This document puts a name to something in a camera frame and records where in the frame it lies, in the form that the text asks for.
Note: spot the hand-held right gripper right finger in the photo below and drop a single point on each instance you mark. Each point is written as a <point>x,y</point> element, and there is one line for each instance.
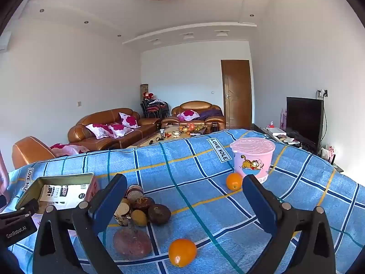
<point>258,202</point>

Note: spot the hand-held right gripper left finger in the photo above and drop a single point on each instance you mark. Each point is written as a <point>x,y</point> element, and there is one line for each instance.
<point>111,199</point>

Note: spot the orange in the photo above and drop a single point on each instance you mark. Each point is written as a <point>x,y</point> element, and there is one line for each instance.
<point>233,181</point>
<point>182,252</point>

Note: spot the dark brown round fruit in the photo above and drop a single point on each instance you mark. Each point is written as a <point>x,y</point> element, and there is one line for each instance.
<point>159,214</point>
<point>145,204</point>

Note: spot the pink tin box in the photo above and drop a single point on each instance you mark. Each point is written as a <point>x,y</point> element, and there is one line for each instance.
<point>32,189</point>

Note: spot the pink cartoon cat bucket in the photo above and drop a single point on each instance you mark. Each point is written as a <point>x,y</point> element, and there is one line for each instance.
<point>251,164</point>

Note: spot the large dark red fruit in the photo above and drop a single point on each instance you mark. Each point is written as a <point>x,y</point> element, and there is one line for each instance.
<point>132,244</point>

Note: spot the printed paper leaflet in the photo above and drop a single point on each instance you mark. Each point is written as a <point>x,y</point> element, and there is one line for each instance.
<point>65,198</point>

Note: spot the pink bucket lid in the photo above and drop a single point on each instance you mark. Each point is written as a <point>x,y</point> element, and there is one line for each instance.
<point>252,145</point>

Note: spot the blue plaid blanket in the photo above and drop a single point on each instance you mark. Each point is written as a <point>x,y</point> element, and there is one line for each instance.
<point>199,177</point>

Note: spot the pink floral blanket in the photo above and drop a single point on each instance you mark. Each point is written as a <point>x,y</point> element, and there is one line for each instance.
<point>68,149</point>

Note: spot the wooden coffee table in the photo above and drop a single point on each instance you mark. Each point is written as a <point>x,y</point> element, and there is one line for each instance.
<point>148,141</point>

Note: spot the white red floral pillow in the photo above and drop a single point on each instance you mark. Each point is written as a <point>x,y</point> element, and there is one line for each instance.
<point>121,130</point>
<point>98,130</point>
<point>188,115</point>
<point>129,120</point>

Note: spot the low television stand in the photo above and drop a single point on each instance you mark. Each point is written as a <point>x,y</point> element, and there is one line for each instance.
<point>265,130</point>

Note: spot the white flat box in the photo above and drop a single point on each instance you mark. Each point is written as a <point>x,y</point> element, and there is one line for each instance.
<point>276,131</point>

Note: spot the brown leather armchair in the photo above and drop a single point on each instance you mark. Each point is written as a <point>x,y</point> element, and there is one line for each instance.
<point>28,151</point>

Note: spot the long brown leather sofa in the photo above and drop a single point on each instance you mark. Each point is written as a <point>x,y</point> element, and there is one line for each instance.
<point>85,118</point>

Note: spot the pink standing board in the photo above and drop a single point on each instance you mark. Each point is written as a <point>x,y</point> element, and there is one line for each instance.
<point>283,120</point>

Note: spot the black television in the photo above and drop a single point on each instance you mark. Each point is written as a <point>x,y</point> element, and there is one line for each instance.
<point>303,120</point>

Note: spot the plate of assorted fruit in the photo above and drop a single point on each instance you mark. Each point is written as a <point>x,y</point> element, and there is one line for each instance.
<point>191,128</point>

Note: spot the purple blanket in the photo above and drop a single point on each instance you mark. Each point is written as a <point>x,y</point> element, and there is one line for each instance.
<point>212,112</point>

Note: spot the stack of dark chairs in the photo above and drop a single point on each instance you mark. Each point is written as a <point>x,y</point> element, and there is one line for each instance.
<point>154,108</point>

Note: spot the red plush toy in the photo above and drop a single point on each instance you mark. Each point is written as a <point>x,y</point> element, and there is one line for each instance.
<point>148,95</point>

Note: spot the brown wooden door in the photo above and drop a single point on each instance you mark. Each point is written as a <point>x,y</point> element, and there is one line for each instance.
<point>236,91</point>

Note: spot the short brown leather sofa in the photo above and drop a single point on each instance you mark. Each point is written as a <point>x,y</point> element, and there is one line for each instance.
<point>194,104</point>

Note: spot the wall power outlet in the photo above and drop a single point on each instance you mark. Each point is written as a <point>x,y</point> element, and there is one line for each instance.
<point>323,92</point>

